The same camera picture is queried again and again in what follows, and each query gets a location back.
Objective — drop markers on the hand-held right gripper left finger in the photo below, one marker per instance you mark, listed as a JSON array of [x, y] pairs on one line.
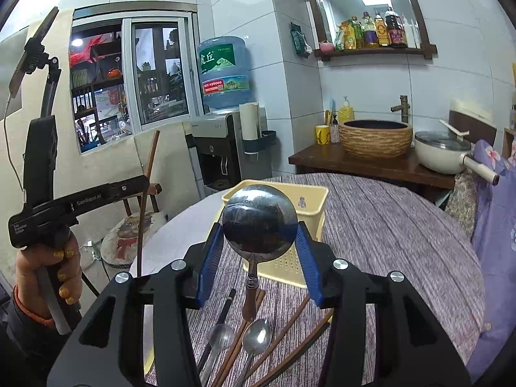
[[210, 268]]

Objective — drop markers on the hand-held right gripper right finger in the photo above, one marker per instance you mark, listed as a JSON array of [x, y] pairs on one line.
[[311, 268]]

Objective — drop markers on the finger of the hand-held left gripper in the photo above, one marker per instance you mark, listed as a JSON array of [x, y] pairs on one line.
[[129, 189]]

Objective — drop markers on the brown wooden chopstick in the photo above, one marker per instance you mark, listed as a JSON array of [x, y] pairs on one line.
[[238, 340], [311, 339], [152, 151], [290, 322]]

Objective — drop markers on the yellow plastic utensil basket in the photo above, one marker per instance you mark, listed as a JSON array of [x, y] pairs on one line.
[[310, 205]]

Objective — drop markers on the small metal spoon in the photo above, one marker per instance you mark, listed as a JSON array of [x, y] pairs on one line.
[[257, 336], [221, 336]]

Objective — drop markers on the person's left forearm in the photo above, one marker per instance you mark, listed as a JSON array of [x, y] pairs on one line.
[[24, 346]]

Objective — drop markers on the person's left hand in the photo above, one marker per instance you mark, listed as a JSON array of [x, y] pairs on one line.
[[30, 278]]

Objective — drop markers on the wooden chair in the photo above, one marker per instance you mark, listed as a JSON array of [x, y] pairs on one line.
[[151, 191]]

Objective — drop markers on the black chopstick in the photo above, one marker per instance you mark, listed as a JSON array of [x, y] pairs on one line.
[[227, 304]]

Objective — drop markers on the cat print seat cushion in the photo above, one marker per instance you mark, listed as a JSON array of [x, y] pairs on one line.
[[133, 234]]

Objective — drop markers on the beige board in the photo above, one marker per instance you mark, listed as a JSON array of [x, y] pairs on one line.
[[173, 169]]

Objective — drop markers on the purple striped tablecloth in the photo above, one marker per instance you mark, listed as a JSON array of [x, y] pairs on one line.
[[383, 229]]

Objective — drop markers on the grey water dispenser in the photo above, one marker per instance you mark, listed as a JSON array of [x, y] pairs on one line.
[[213, 149]]

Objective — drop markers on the sliding window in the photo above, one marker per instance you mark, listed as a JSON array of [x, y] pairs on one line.
[[133, 76]]

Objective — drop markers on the black smartphone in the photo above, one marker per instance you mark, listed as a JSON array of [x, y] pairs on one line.
[[34, 48]]

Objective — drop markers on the dark wooden cabinet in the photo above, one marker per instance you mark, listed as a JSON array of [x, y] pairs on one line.
[[363, 167]]

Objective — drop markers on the yellow mug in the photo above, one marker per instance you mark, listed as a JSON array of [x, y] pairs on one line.
[[322, 135]]

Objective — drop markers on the small pump bottle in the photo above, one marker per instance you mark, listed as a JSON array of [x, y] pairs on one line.
[[334, 133]]

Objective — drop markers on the woven pattern wash basin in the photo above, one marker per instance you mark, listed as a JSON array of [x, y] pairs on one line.
[[375, 141]]

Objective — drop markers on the blue water jug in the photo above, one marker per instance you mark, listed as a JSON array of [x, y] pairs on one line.
[[223, 72]]

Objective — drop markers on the yellow soap dispenser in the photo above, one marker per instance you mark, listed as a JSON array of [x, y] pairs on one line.
[[346, 113]]

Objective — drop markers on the blue toothbrush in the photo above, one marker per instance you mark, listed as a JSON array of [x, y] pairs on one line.
[[331, 109]]

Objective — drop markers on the patterned cushion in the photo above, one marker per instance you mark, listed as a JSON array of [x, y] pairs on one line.
[[461, 201]]

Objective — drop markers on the white pot with glass lid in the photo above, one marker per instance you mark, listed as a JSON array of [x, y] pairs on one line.
[[439, 153]]

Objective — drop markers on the bamboo style brass faucet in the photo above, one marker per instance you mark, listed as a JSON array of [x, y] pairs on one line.
[[402, 109]]

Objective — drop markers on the purple floral cloth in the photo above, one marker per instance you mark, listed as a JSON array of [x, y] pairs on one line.
[[496, 229]]

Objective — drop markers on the white rice paddle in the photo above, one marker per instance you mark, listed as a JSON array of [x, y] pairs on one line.
[[453, 128]]

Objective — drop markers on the pink bowl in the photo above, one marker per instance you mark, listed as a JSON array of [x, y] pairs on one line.
[[326, 47]]

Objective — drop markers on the white and brown rice cooker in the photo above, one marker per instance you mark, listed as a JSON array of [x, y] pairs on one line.
[[475, 119]]

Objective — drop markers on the green hanging packet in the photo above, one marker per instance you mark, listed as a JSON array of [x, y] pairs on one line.
[[300, 42]]

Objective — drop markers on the yellow seasoning packet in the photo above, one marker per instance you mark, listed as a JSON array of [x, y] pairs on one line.
[[344, 36]]

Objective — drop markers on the small wooden side shelf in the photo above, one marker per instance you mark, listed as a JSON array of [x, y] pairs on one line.
[[508, 141]]

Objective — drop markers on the green label oil bottle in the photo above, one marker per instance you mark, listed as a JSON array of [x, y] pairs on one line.
[[357, 34]]

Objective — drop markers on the dark soy sauce bottle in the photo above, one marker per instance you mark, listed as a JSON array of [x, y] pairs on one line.
[[396, 30]]

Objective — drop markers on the white bottle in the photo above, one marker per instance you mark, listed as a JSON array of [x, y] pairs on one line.
[[412, 36]]

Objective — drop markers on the dark wall-mounted holder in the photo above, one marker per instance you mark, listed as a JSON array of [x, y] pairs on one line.
[[266, 139]]

